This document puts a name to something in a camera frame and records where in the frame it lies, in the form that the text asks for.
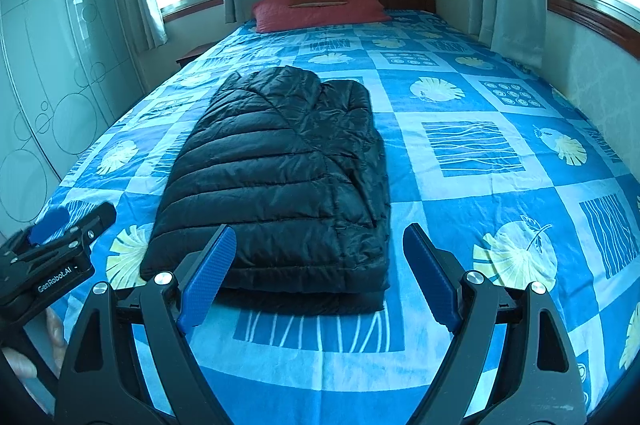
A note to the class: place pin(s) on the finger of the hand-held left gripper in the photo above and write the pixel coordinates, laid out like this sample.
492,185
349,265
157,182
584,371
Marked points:
97,220
50,225

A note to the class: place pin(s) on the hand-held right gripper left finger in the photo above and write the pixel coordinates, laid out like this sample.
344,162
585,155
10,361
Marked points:
207,275

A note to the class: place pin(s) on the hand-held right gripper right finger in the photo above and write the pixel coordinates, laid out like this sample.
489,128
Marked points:
432,275

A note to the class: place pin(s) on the black quilted puffer jacket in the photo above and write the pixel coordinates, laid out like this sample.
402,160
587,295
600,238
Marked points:
280,175

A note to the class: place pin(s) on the person's left hand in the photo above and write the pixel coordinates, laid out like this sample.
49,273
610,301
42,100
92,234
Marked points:
57,337

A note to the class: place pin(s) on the blue patterned bedsheet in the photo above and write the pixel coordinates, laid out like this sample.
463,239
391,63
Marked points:
475,185

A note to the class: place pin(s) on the white wardrobe with circle pattern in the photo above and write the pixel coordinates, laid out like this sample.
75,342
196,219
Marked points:
55,55

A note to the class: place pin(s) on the wooden nightstand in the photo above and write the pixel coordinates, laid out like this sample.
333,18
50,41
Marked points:
192,54

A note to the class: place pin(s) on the wooden window sill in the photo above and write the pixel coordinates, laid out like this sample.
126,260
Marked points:
595,17
192,7

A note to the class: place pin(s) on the red pillow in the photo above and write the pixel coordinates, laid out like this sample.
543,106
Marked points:
320,14

